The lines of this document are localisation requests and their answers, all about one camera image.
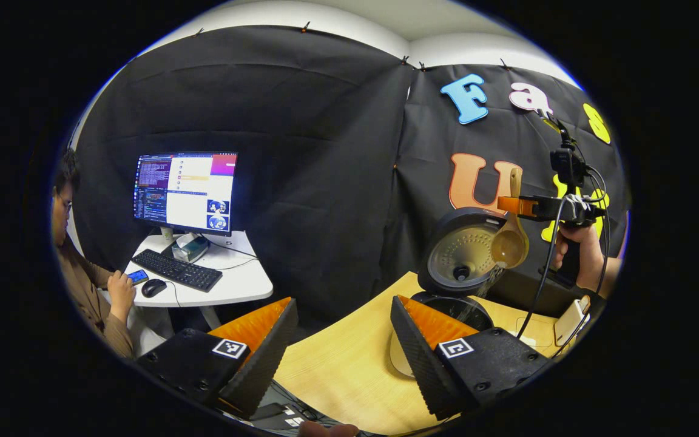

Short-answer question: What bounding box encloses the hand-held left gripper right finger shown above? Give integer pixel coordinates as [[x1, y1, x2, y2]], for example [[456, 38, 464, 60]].
[[390, 294, 550, 419]]

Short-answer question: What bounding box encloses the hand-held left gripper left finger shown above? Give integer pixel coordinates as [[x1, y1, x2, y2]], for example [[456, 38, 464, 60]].
[[136, 296, 299, 419]]

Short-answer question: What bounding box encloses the wooden spoon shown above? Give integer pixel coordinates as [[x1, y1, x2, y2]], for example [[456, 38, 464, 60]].
[[490, 167, 530, 269]]

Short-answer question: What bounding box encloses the white rice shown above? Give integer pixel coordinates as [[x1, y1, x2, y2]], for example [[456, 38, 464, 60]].
[[459, 266, 506, 322]]

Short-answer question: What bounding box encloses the black rice cooker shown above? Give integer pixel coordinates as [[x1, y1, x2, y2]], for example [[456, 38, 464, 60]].
[[389, 208, 511, 377]]

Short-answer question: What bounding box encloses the dark box with white labels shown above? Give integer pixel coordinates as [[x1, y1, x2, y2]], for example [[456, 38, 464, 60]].
[[246, 398, 332, 433]]

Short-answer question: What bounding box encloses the white side table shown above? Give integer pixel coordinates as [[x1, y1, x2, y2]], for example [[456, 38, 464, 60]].
[[124, 229, 274, 333]]

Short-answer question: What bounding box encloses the white toaster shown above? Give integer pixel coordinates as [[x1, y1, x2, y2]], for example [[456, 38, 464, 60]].
[[554, 294, 593, 348]]

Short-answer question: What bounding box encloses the black keyboard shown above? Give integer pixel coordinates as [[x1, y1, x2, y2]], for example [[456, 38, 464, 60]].
[[132, 248, 223, 293]]

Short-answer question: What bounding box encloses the small white teal box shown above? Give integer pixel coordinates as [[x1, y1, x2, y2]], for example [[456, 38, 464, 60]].
[[172, 232, 211, 263]]

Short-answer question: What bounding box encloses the computer monitor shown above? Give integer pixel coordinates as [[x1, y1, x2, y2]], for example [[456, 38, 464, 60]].
[[133, 152, 238, 240]]

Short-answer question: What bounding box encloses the black backdrop cloth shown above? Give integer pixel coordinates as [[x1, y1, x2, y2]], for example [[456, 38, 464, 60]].
[[73, 24, 629, 331]]

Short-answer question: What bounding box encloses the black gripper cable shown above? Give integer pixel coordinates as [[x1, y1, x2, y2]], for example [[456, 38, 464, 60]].
[[516, 167, 612, 359]]

